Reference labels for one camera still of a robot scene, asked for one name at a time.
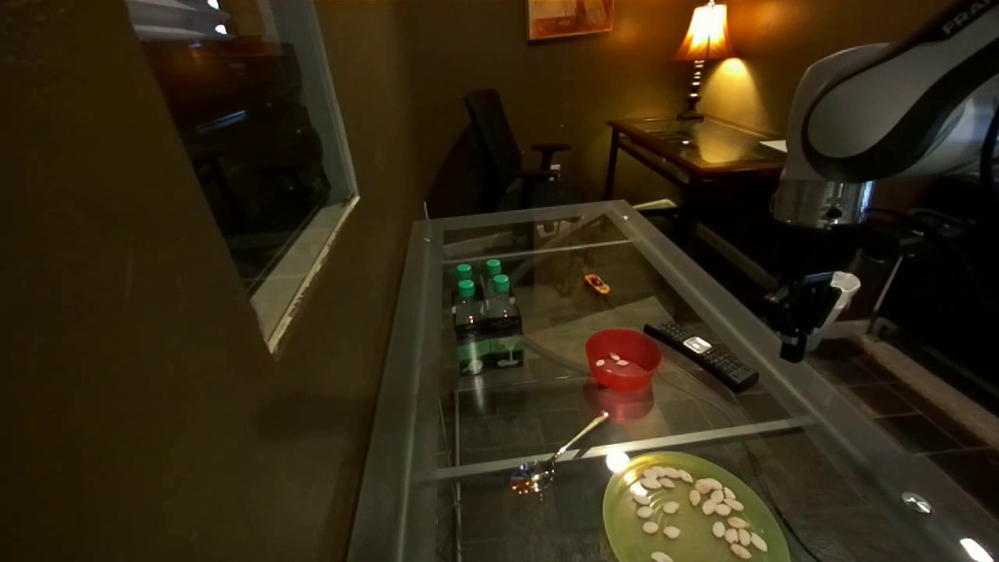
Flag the black remote control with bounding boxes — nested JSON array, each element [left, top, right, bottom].
[[641, 321, 763, 397]]

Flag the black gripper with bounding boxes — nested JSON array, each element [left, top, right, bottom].
[[763, 269, 838, 364]]

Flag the framed wall picture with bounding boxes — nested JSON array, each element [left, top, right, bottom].
[[525, 0, 618, 45]]

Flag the black office chair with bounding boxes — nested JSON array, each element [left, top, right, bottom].
[[458, 86, 576, 213]]

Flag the green round plate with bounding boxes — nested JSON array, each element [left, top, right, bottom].
[[600, 449, 796, 562]]

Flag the red plastic cup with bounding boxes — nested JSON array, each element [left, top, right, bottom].
[[583, 328, 666, 397]]

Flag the white framed window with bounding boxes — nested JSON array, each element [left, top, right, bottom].
[[123, 0, 361, 357]]

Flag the metal spoon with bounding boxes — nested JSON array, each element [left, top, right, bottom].
[[510, 410, 616, 500]]

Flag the white window blinds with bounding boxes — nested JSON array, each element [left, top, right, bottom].
[[127, 0, 233, 45]]

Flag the lit table lamp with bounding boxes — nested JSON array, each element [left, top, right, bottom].
[[672, 0, 738, 125]]

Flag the many white beans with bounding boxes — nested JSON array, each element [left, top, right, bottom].
[[621, 464, 774, 562]]

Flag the glass top table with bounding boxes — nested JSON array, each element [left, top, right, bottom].
[[346, 196, 999, 562]]

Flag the dark wooden side desk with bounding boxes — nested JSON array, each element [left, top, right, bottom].
[[604, 108, 796, 245]]

